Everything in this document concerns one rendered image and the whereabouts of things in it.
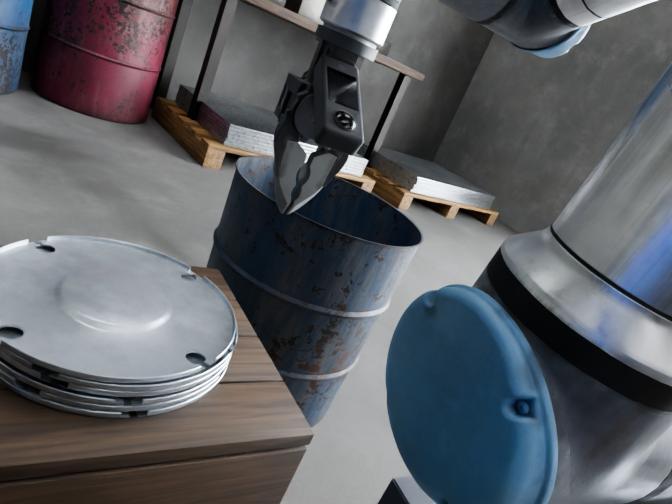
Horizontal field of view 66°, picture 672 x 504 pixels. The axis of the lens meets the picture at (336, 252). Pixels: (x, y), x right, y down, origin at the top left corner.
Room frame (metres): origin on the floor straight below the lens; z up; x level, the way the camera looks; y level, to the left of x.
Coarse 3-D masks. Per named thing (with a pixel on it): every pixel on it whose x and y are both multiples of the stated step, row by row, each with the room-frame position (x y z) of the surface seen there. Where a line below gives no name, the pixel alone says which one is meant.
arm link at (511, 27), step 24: (528, 0) 0.54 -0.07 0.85; (552, 0) 0.53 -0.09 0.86; (576, 0) 0.52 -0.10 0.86; (600, 0) 0.50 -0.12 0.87; (624, 0) 0.50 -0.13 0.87; (648, 0) 0.49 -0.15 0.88; (480, 24) 0.58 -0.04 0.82; (504, 24) 0.55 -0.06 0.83; (528, 24) 0.55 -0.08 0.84; (552, 24) 0.54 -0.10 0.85; (576, 24) 0.54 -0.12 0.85; (528, 48) 0.59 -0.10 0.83; (552, 48) 0.58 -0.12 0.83
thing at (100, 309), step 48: (48, 240) 0.58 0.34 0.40; (96, 240) 0.63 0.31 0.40; (0, 288) 0.45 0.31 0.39; (48, 288) 0.49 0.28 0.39; (96, 288) 0.52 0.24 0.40; (144, 288) 0.56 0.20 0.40; (192, 288) 0.62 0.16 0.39; (48, 336) 0.41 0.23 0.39; (96, 336) 0.44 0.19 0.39; (144, 336) 0.48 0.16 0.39; (192, 336) 0.51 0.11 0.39
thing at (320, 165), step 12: (312, 156) 0.59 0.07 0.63; (324, 156) 0.59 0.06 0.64; (312, 168) 0.59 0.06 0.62; (324, 168) 0.60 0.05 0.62; (300, 180) 0.60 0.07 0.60; (312, 180) 0.59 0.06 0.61; (324, 180) 0.60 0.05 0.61; (300, 192) 0.59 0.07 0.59; (312, 192) 0.59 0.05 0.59; (300, 204) 0.59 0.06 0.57
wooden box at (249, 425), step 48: (240, 336) 0.63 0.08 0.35; (0, 384) 0.38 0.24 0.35; (240, 384) 0.53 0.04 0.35; (0, 432) 0.33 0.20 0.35; (48, 432) 0.35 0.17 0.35; (96, 432) 0.37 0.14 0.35; (144, 432) 0.40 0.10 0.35; (192, 432) 0.42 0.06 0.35; (240, 432) 0.45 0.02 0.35; (288, 432) 0.48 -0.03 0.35; (0, 480) 0.31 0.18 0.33; (48, 480) 0.33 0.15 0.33; (96, 480) 0.35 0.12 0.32; (144, 480) 0.38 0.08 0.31; (192, 480) 0.41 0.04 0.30; (240, 480) 0.45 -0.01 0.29; (288, 480) 0.49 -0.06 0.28
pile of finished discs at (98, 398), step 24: (0, 336) 0.40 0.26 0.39; (0, 360) 0.39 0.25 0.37; (24, 360) 0.38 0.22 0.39; (192, 360) 0.48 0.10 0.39; (24, 384) 0.38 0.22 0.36; (48, 384) 0.38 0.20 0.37; (72, 384) 0.38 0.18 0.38; (96, 384) 0.39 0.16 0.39; (120, 384) 0.40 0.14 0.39; (144, 384) 0.42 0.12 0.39; (168, 384) 0.43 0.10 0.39; (192, 384) 0.45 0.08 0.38; (216, 384) 0.50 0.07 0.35; (72, 408) 0.38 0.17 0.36; (96, 408) 0.39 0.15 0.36; (120, 408) 0.40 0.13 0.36; (144, 408) 0.41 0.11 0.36; (168, 408) 0.43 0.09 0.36
